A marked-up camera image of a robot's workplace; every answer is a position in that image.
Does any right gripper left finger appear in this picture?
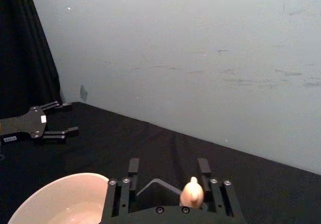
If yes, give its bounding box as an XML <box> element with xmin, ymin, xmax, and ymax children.
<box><xmin>102</xmin><ymin>157</ymin><xmax>140</xmax><ymax>217</ymax></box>

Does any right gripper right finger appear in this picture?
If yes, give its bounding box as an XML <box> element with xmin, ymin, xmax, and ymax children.
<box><xmin>197</xmin><ymin>157</ymin><xmax>244</xmax><ymax>218</ymax></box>

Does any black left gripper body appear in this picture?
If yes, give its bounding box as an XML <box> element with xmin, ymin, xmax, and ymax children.
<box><xmin>0</xmin><ymin>105</ymin><xmax>48</xmax><ymax>145</ymax></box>

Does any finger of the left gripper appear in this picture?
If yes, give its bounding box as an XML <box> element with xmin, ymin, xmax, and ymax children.
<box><xmin>40</xmin><ymin>100</ymin><xmax>73</xmax><ymax>115</ymax></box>
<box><xmin>41</xmin><ymin>126</ymin><xmax>80</xmax><ymax>145</ymax></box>

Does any small beige wooden peg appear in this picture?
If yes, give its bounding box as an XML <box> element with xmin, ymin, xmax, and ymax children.
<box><xmin>180</xmin><ymin>176</ymin><xmax>204</xmax><ymax>208</ymax></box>

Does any grey bent metal rod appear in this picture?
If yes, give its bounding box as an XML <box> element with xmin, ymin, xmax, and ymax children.
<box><xmin>136</xmin><ymin>178</ymin><xmax>183</xmax><ymax>197</ymax></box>

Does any black table cloth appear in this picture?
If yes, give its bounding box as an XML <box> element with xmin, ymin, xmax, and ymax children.
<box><xmin>0</xmin><ymin>100</ymin><xmax>321</xmax><ymax>224</ymax></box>

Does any white bowl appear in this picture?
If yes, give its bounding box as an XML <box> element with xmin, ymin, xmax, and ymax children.
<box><xmin>7</xmin><ymin>173</ymin><xmax>111</xmax><ymax>224</ymax></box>

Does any black curtain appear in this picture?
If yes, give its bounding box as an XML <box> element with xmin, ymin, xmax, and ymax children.
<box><xmin>0</xmin><ymin>0</ymin><xmax>62</xmax><ymax>119</ymax></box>

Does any plain pale wall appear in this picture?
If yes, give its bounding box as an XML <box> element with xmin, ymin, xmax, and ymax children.
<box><xmin>26</xmin><ymin>0</ymin><xmax>321</xmax><ymax>176</ymax></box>

